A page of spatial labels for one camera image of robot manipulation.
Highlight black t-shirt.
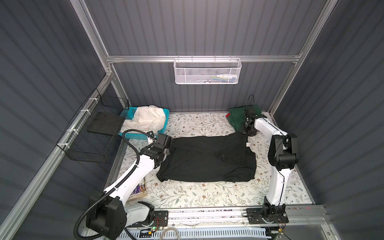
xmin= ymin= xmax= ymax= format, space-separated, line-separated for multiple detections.
xmin=157 ymin=133 xmax=257 ymax=183

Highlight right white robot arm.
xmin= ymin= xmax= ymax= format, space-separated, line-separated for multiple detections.
xmin=241 ymin=107 xmax=299 ymax=224

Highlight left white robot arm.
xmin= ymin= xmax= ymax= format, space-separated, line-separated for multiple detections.
xmin=73 ymin=132 xmax=172 ymax=240

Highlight folded green t-shirt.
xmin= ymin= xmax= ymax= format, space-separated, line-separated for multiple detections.
xmin=226 ymin=105 xmax=262 ymax=132

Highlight white t-shirt in basket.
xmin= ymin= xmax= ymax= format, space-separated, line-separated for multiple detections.
xmin=120 ymin=104 xmax=167 ymax=135

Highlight purple book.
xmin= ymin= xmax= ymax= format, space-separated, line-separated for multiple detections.
xmin=130 ymin=179 xmax=147 ymax=200

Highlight teal plastic laundry basket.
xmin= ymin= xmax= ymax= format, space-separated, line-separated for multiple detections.
xmin=118 ymin=106 xmax=170 ymax=141

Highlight white bottle in basket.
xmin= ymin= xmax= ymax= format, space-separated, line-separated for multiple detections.
xmin=217 ymin=74 xmax=238 ymax=81

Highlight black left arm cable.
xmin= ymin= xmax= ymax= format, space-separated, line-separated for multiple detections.
xmin=73 ymin=129 xmax=157 ymax=240

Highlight black wire side basket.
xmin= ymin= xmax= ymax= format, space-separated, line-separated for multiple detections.
xmin=57 ymin=91 xmax=130 ymax=164

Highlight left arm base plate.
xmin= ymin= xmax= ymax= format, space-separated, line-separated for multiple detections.
xmin=128 ymin=211 xmax=169 ymax=228

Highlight white wire wall basket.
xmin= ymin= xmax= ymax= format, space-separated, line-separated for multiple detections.
xmin=173 ymin=57 xmax=242 ymax=85

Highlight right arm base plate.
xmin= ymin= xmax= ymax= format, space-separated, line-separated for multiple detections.
xmin=243 ymin=208 xmax=289 ymax=224

